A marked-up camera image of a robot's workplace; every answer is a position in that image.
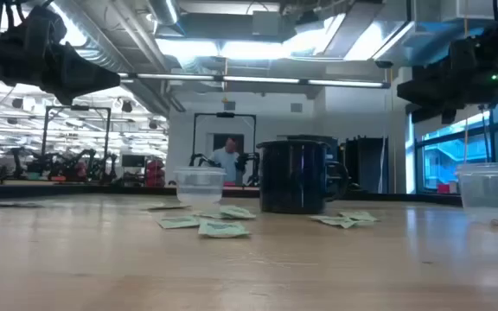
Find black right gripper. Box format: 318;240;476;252
397;38;498;124

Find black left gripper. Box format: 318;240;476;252
15;41;121;105

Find black robot workstation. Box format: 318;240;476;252
10;146;118;182

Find small black monitor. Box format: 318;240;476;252
120;154;147;169

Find large clear plastic container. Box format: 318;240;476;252
455;162;498;229

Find red storage bins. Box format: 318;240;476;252
144;158;167;188

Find small clear plastic container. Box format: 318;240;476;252
173;166;227;204

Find standing person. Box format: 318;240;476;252
208;136;244;185

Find black speckled enamel mug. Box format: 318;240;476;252
256;138;350;215

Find long tube ceiling light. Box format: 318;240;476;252
118;72;392;90

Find black gantry frame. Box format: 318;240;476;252
40;105;112;172
191;111;258;187

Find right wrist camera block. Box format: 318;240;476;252
450;37;479;66

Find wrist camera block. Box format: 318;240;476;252
450;37;479;66
22;6;67;44

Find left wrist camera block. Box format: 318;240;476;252
22;6;67;44

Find silver round ventilation duct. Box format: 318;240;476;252
146;0;182;27

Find black table edge rail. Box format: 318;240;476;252
0;183;464;206

